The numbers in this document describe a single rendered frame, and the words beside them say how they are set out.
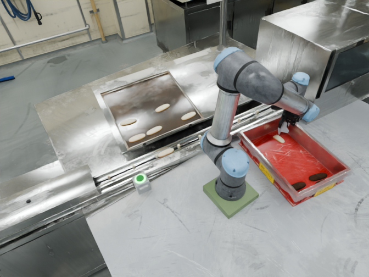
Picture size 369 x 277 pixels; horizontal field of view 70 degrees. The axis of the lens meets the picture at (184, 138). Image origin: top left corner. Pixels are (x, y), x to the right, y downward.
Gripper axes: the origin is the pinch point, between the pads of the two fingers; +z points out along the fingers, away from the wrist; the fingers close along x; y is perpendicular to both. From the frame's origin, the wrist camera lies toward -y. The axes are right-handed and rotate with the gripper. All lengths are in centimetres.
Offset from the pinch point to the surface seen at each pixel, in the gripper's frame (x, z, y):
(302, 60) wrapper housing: 24.7, -28.3, -9.8
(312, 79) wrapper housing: 22.3, -21.1, -0.7
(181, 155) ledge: -50, 5, -30
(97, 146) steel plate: -79, 9, -76
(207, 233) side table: -71, 9, 9
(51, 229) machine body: -122, 15, -48
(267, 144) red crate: -8.4, 8.3, -2.8
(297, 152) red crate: -2.3, 8.2, 12.9
